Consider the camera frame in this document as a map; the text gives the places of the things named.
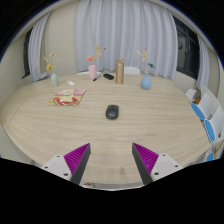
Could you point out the black computer mouse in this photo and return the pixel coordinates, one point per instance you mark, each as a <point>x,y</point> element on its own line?
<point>112,112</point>

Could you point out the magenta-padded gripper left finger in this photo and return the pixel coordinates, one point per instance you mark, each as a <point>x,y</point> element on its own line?
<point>77,159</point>

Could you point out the narrow white curtain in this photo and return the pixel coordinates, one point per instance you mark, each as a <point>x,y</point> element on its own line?
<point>203,66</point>
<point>37,50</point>

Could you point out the tan insulated bottle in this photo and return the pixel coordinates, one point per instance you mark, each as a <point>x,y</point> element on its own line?
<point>119,71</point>

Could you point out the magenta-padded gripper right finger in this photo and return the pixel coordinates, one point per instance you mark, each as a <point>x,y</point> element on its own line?
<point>146,159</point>

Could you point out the pink vase with dried flowers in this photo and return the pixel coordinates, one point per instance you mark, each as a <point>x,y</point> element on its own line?
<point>92,72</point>

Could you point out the wide white curtain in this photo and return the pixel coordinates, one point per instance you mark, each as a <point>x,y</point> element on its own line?
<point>126,30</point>

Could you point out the small black box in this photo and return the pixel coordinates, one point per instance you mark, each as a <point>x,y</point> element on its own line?
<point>108,76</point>

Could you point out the cartoon print mouse pad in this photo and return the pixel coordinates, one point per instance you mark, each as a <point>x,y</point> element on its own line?
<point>68,97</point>

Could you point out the green vase with dried flowers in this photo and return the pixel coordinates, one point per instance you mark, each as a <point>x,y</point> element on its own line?
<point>54,80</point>

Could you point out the dark window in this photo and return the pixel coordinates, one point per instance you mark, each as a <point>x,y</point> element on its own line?
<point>186,50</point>
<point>26,53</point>

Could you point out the blue vase with dried flowers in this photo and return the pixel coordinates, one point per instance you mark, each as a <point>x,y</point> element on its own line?
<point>145,82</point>

